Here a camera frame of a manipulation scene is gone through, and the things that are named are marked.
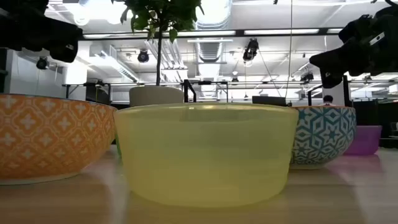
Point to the orange patterned ceramic bowl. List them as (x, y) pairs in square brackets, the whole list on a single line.
[(46, 140)]

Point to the yellow translucent plastic bowl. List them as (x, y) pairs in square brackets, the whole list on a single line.
[(205, 161)]

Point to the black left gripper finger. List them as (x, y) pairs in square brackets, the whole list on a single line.
[(65, 43)]

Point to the person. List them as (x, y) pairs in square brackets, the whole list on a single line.
[(328, 99)]

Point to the teal patterned ceramic bowl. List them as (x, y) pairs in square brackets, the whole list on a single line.
[(326, 137)]

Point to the black ceiling spotlight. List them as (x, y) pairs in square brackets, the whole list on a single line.
[(143, 56), (307, 76), (42, 63), (250, 49)]

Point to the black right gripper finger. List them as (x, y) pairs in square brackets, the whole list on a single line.
[(331, 67)]

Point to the purple plastic bowl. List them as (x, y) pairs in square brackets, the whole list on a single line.
[(367, 140)]

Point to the black background monitor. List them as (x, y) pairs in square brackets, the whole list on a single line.
[(269, 101)]

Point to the leafy plant in white pot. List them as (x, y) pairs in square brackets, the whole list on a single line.
[(155, 96)]

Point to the black background workstation frame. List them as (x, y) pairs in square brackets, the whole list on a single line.
[(96, 95)]

